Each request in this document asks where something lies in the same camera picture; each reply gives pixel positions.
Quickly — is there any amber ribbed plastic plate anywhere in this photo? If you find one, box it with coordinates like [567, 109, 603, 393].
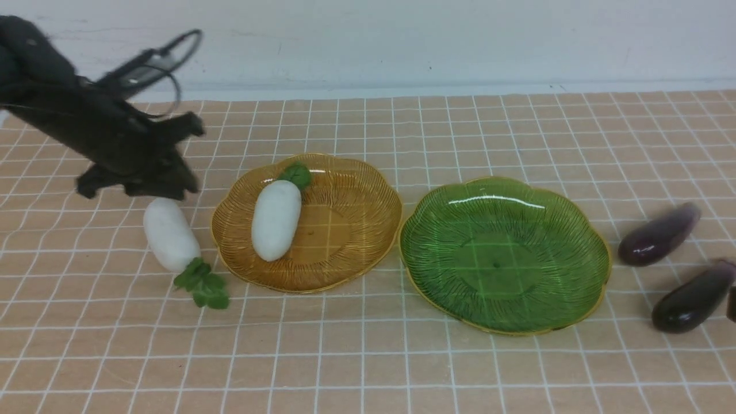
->
[210, 153, 403, 294]

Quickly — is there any orange checkered tablecloth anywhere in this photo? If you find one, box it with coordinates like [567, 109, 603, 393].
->
[1, 91, 734, 413]

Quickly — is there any green ribbed plastic plate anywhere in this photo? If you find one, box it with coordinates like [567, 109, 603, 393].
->
[398, 176, 613, 336]

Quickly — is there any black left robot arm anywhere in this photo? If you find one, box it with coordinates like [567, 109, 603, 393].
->
[1, 16, 205, 200]

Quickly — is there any purple eggplant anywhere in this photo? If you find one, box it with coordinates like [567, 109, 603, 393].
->
[651, 260, 735, 335]
[618, 202, 702, 267]

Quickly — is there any black looped cable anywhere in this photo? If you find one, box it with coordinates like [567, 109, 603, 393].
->
[95, 29, 204, 120]

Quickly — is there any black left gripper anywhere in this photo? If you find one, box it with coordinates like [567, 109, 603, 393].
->
[34, 87, 205, 200]

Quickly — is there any white radish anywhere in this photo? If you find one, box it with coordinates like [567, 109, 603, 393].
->
[251, 162, 311, 262]
[144, 198, 231, 310]

